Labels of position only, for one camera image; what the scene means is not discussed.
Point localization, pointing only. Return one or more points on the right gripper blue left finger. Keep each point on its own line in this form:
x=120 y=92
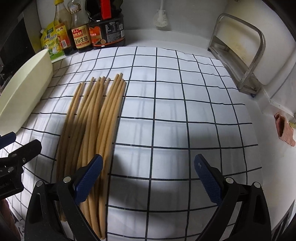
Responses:
x=86 y=177

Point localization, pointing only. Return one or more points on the yellow cap soy sauce bottle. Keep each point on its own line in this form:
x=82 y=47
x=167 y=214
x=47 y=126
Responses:
x=79 y=26

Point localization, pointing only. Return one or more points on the yellow seasoning pouch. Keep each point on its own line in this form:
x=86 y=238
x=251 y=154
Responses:
x=49 y=40

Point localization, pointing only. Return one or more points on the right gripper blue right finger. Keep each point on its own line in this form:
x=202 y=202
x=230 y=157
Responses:
x=209 y=178

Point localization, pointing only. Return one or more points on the metal rack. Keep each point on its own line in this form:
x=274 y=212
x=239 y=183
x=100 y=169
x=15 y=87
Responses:
x=241 y=73

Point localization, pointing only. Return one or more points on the yellow cap vinegar bottle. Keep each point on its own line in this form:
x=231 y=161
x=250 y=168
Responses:
x=62 y=23

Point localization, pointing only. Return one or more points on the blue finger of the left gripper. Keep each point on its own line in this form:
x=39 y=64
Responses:
x=7 y=139
x=25 y=153

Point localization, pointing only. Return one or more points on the white checkered cloth mat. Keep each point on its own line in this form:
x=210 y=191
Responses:
x=175 y=106

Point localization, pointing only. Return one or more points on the white round bowl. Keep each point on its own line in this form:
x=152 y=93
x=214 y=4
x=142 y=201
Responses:
x=24 y=91

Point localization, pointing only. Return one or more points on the white hanging brush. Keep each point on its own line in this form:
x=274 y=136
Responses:
x=160 y=19

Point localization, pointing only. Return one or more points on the large dark soy sauce jug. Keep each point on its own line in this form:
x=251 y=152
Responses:
x=106 y=24

